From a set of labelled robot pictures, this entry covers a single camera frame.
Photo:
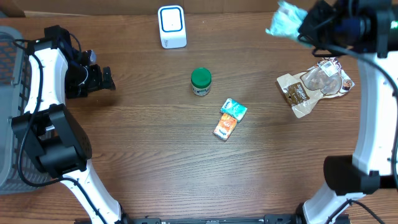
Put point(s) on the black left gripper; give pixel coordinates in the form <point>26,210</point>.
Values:
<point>97,83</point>

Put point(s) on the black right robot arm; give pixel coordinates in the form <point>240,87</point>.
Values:
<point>366,31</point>

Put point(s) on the teal wet wipes pack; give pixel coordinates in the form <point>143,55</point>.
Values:
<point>286,22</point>

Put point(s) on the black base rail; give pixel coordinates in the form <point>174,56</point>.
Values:
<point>267,219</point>

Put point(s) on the green lid white jar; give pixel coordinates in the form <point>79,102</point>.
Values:
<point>201,81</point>

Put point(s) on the clear beige snack bag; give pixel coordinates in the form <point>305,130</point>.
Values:
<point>324,80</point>

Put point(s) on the grey plastic mesh basket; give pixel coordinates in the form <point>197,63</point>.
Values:
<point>15,89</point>

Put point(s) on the teal tissue pack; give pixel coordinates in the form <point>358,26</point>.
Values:
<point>234,109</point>

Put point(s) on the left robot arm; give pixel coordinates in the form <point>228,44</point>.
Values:
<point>50,136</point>

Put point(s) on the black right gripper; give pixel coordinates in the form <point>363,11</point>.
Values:
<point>313,14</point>

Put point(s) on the orange tissue pack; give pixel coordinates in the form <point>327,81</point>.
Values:
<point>225,127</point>

